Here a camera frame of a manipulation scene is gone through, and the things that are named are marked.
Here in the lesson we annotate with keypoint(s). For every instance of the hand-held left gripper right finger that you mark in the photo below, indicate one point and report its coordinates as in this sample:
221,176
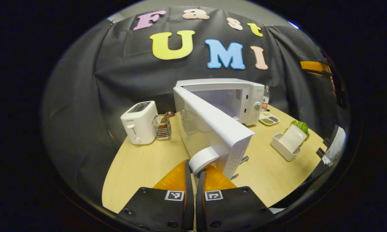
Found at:
200,206

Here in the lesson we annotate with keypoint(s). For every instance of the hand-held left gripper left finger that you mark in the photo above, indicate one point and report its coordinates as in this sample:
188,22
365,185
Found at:
188,199

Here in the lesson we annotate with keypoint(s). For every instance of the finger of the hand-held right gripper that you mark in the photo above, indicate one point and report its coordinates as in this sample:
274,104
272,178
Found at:
314,66

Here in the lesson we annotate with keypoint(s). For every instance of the lettuce sandwich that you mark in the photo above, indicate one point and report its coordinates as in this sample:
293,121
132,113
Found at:
291,138

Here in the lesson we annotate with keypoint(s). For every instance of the white microwave oven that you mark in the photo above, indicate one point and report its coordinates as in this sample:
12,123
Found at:
219,129

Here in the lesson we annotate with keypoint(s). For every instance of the clear plastic water bottle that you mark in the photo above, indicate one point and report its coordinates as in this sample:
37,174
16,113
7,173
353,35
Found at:
265,101

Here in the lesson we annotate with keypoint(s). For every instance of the divided plate of beans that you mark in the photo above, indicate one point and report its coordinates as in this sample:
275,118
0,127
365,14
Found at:
269,119

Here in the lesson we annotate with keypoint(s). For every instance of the metal mesh utensil holder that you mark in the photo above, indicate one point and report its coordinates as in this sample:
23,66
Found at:
163,130

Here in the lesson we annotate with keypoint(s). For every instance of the brown wooden spoon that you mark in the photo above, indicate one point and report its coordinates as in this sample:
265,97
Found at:
169,114

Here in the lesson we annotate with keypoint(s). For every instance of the white toaster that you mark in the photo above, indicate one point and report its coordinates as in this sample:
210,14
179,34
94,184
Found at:
138,125

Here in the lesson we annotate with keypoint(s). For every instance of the black backdrop cloth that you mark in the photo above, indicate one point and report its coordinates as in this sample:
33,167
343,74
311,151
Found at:
116,80

